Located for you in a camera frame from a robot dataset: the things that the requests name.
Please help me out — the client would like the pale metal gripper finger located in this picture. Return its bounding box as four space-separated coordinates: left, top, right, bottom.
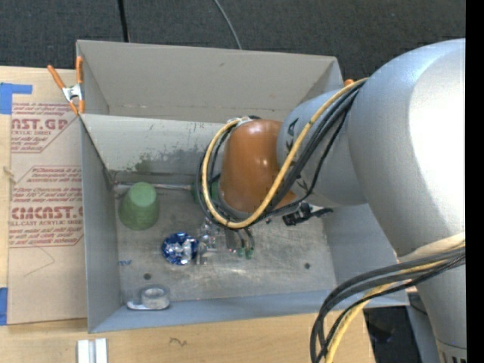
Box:
201 217 222 243
195 239 220 266

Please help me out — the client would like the blue and silver shiny ball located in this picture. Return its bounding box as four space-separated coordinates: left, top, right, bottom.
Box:
161 232 200 266

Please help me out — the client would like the green cup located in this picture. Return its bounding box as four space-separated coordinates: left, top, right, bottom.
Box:
118 181 160 231

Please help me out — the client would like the grey metal bin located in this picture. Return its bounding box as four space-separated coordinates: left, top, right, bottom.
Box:
75 39 411 334

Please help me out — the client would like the brown cardboard board, red print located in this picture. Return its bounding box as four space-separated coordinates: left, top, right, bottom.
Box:
0 65 89 326

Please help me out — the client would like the black cylinder on white bracket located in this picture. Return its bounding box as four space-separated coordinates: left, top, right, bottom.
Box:
281 201 334 227

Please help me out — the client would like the grey ring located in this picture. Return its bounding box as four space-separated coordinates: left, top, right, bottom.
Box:
126 284 172 312

